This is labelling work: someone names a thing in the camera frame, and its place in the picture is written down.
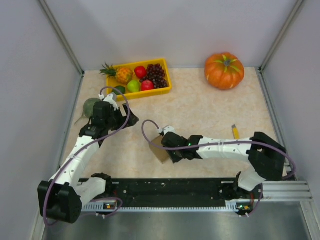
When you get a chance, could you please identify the green toy melon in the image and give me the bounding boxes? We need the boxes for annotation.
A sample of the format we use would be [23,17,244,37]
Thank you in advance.
[74,97,101,125]

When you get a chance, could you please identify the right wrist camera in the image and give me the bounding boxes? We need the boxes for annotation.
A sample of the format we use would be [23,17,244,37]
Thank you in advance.
[157,125,177,136]

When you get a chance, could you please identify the green toy pear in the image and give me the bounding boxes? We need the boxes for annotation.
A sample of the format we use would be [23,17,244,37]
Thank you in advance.
[127,80,140,93]

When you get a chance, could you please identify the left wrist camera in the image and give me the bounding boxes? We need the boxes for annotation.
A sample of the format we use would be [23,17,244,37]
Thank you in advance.
[98,92,119,111]

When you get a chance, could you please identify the red toy tomato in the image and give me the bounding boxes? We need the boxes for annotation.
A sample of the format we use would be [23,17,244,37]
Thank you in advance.
[134,65,147,79]

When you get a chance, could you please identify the toy pineapple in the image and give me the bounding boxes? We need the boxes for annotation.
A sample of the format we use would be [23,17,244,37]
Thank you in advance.
[99,63,133,84]

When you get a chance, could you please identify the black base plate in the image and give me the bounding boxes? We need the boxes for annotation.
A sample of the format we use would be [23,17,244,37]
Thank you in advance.
[79,177,265,208]

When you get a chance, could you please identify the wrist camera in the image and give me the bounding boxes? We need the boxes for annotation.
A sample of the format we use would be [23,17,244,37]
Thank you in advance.
[157,125,177,136]
[98,92,119,111]

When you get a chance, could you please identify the brown cardboard express box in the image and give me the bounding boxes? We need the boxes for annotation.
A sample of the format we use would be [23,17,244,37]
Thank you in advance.
[149,135,170,164]

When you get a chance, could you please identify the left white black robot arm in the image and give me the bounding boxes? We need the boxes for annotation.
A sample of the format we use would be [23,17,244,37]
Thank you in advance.
[37,99,139,227]

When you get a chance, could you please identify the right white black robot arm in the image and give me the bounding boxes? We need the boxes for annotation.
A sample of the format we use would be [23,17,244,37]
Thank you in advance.
[161,132,287,201]

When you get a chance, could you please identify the green toy lime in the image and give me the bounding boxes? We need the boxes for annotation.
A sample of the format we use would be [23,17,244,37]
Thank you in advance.
[112,85,126,96]

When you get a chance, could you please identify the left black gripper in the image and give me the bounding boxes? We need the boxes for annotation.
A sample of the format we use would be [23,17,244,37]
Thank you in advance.
[105,103,139,131]

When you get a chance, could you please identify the aluminium rail frame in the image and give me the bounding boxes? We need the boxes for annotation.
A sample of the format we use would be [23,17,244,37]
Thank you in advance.
[261,181,313,203]

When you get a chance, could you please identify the yellow utility knife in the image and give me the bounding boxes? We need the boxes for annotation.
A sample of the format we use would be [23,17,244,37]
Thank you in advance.
[231,124,240,140]

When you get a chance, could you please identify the red toy apple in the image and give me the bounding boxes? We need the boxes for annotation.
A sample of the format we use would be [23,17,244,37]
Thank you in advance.
[140,80,155,91]

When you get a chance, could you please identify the orange toy pumpkin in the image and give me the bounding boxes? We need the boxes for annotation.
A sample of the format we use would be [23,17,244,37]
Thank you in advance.
[204,52,245,90]

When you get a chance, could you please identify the purple toy grapes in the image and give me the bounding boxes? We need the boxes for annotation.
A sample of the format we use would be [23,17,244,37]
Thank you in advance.
[139,63,169,89]

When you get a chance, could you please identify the yellow plastic tray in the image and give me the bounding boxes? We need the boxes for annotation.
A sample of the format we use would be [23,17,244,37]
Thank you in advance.
[105,58,172,100]

